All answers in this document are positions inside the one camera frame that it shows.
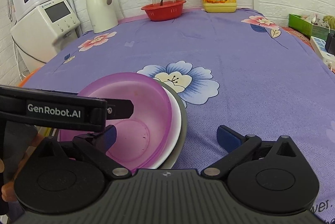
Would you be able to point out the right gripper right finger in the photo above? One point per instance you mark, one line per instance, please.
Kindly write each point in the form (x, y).
(240, 149)

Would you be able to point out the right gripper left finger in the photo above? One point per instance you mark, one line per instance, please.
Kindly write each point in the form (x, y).
(94, 146)

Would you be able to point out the purple plastic bowl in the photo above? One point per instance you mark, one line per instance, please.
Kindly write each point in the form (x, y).
(142, 137)

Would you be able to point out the stainless steel bowl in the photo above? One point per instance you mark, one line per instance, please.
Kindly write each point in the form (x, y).
(171, 160)

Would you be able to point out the white bowl red pattern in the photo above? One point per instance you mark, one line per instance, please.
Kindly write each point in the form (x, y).
(173, 135)

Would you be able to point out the person's left hand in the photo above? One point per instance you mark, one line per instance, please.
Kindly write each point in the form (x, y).
(12, 169)

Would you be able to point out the orange plastic stool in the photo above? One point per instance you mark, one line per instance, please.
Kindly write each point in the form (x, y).
(23, 82)

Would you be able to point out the purple floral tablecloth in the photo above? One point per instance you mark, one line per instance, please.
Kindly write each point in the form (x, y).
(227, 72)

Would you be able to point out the white countertop appliance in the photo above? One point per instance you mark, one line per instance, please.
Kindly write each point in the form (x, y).
(44, 32)

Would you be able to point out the white thermos jug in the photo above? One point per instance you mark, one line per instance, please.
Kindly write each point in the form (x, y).
(101, 14)

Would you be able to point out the white power strip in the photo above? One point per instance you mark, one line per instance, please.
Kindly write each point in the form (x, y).
(318, 46)

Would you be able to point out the green box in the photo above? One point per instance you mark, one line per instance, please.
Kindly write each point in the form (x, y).
(320, 29)

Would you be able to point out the black power adapter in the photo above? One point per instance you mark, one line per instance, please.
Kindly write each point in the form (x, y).
(330, 44)

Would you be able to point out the red plastic basket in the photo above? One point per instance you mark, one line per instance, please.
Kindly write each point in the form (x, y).
(167, 11)

